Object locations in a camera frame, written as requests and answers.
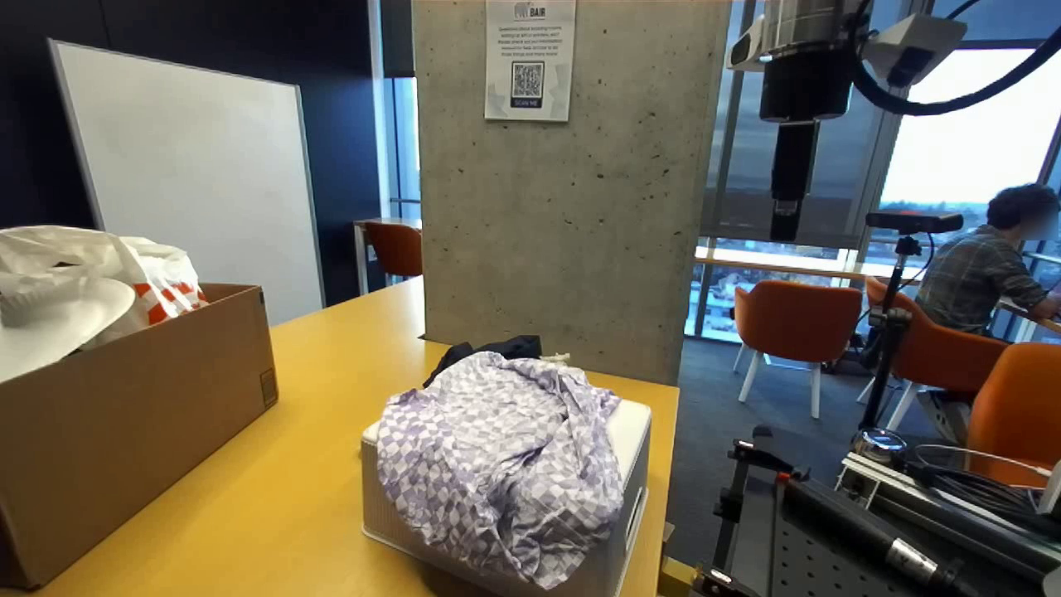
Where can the brown cardboard box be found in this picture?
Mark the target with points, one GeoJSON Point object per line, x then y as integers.
{"type": "Point", "coordinates": [119, 441]}

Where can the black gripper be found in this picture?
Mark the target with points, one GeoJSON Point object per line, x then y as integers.
{"type": "Point", "coordinates": [804, 86]}

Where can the white whiteboard panel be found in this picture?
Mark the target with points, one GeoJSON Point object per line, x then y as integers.
{"type": "Point", "coordinates": [187, 155]}

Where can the purple white checked cloth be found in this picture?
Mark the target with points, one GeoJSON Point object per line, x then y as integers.
{"type": "Point", "coordinates": [498, 466]}

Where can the orange chair white legs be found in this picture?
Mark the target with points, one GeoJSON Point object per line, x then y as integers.
{"type": "Point", "coordinates": [391, 249]}
{"type": "Point", "coordinates": [938, 357]}
{"type": "Point", "coordinates": [1021, 410]}
{"type": "Point", "coordinates": [797, 319]}

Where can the white window desk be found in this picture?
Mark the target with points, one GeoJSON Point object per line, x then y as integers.
{"type": "Point", "coordinates": [773, 261]}

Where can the aluminium extrusion rail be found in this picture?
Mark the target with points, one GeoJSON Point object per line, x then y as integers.
{"type": "Point", "coordinates": [949, 468]}

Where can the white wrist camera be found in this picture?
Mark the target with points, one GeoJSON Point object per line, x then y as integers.
{"type": "Point", "coordinates": [914, 50]}

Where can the black clamp stand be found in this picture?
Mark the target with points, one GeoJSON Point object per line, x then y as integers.
{"type": "Point", "coordinates": [736, 510]}

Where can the white plastic bag orange print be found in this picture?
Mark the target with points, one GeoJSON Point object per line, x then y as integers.
{"type": "Point", "coordinates": [69, 277]}

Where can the grey roller window blind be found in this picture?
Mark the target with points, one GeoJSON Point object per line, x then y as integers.
{"type": "Point", "coordinates": [839, 177]}

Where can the grey concrete pillar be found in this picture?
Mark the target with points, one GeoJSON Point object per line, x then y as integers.
{"type": "Point", "coordinates": [618, 220]}

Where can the seated person in plaid shirt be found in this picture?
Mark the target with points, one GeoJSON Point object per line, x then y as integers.
{"type": "Point", "coordinates": [979, 282]}

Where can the white plastic basket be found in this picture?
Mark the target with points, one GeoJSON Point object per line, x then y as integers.
{"type": "Point", "coordinates": [632, 485]}

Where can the paper sign with QR code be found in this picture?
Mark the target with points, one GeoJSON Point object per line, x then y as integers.
{"type": "Point", "coordinates": [533, 44]}

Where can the black metal tube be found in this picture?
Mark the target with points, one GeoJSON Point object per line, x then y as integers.
{"type": "Point", "coordinates": [864, 531]}

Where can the black camera tripod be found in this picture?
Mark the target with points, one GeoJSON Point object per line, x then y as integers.
{"type": "Point", "coordinates": [897, 319]}

